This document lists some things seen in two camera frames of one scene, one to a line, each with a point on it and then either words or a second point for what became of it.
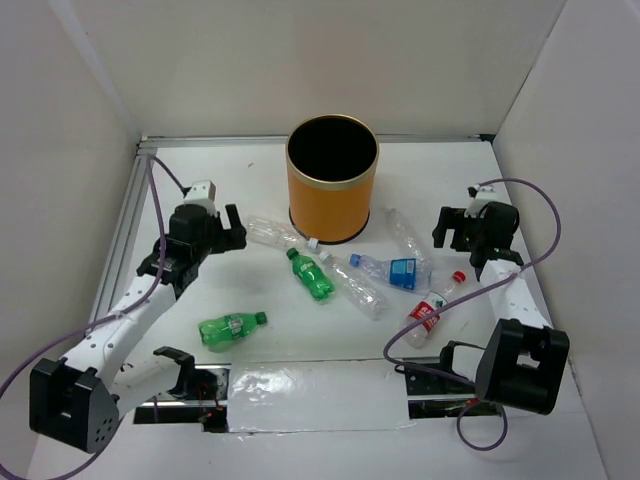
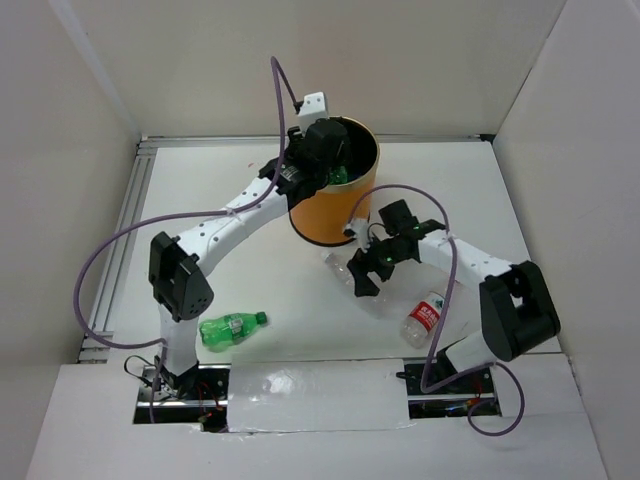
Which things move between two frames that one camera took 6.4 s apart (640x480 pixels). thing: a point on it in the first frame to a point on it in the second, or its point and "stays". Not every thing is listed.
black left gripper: x=230 y=239 to x=296 y=137
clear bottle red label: x=418 y=335 stays
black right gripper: x=453 y=218 to x=360 y=265
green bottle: x=217 y=333 stays
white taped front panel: x=320 y=396 stays
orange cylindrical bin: x=331 y=162 stays
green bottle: x=311 y=276 to x=338 y=176
